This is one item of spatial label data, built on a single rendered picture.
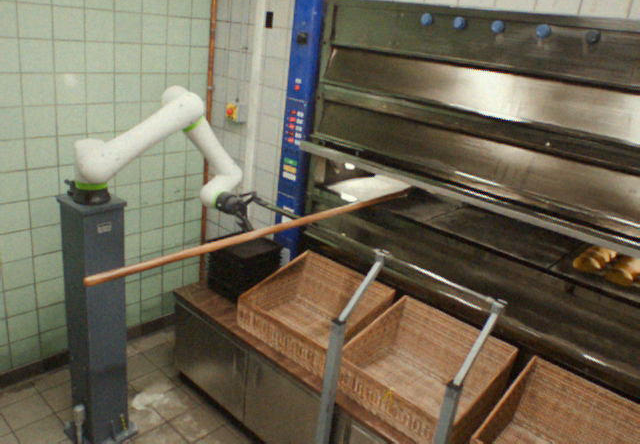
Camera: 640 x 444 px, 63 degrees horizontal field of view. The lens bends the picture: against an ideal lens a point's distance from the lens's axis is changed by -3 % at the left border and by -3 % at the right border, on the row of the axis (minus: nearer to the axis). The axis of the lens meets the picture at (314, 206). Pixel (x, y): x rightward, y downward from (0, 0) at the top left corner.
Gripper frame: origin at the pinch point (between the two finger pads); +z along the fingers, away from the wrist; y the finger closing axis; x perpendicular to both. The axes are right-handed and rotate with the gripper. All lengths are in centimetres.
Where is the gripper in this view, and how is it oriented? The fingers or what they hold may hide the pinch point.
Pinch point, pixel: (263, 219)
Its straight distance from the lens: 218.8
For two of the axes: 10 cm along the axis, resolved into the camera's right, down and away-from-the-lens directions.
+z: 7.3, 3.0, -6.2
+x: -6.7, 1.7, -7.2
